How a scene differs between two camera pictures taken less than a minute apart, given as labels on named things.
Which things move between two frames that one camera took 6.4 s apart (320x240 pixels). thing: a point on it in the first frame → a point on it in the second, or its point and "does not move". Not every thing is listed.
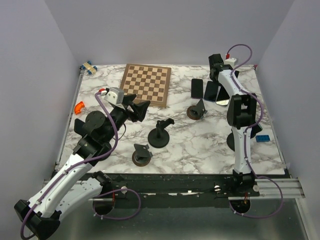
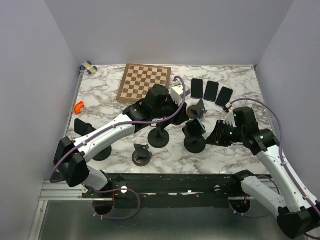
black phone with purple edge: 197,88 does not move
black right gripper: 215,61 → 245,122
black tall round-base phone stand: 159,137 does not move
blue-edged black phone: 211,91 does not move
